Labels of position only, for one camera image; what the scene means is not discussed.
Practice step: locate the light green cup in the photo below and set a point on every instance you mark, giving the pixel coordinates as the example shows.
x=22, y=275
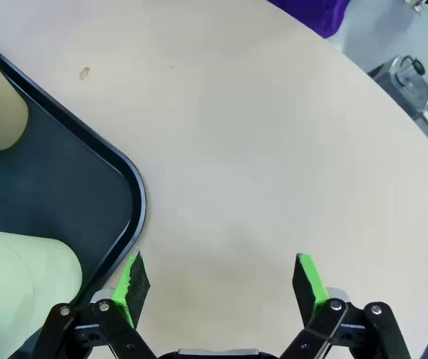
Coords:
x=19, y=280

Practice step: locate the black plastic tray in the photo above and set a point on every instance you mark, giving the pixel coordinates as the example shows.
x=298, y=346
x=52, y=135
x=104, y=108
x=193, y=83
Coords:
x=68, y=187

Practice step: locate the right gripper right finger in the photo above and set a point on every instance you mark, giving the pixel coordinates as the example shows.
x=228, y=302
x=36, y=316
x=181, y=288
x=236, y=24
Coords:
x=307, y=288

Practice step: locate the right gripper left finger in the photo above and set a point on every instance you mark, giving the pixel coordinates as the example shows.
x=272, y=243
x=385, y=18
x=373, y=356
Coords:
x=131, y=284

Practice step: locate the person in purple hoodie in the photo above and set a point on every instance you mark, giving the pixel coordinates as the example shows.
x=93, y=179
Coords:
x=311, y=15

